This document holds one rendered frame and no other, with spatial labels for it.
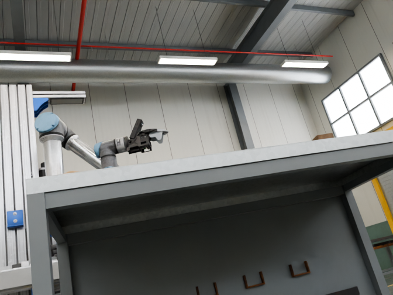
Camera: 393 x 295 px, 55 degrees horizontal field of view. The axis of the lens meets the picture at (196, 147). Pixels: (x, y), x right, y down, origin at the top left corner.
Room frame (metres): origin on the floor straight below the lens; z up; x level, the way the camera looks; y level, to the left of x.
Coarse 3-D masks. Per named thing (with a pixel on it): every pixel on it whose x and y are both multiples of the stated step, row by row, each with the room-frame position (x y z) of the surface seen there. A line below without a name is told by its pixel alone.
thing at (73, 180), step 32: (192, 160) 0.97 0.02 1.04; (224, 160) 1.00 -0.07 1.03; (256, 160) 1.03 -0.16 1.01; (384, 160) 1.51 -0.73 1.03; (32, 192) 0.85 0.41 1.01; (192, 192) 1.37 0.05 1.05; (224, 192) 1.49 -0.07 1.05; (256, 192) 1.64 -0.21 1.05; (288, 192) 1.72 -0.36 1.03; (64, 224) 1.39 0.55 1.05; (96, 224) 1.46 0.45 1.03
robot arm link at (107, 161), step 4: (104, 156) 1.65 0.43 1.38; (108, 156) 1.66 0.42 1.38; (112, 156) 1.67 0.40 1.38; (104, 160) 1.66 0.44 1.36; (108, 160) 1.65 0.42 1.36; (112, 160) 1.66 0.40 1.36; (116, 160) 1.69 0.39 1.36; (104, 164) 1.66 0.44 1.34; (108, 164) 1.65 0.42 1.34; (112, 164) 1.66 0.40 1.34; (116, 164) 1.68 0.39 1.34; (104, 168) 1.66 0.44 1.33
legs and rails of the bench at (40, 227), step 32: (288, 160) 1.06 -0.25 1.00; (320, 160) 1.09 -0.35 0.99; (352, 160) 1.12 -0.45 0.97; (64, 192) 0.88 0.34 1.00; (96, 192) 0.90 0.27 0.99; (128, 192) 0.92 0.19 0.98; (160, 192) 0.96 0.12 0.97; (32, 224) 0.85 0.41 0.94; (32, 256) 0.85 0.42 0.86; (32, 288) 0.85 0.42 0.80
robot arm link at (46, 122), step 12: (36, 120) 1.63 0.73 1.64; (48, 120) 1.62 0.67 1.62; (60, 120) 1.68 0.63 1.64; (48, 132) 1.63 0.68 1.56; (60, 132) 1.67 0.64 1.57; (48, 144) 1.65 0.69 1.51; (60, 144) 1.68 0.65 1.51; (48, 156) 1.65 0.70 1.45; (60, 156) 1.67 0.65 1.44; (48, 168) 1.65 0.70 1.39; (60, 168) 1.67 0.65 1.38
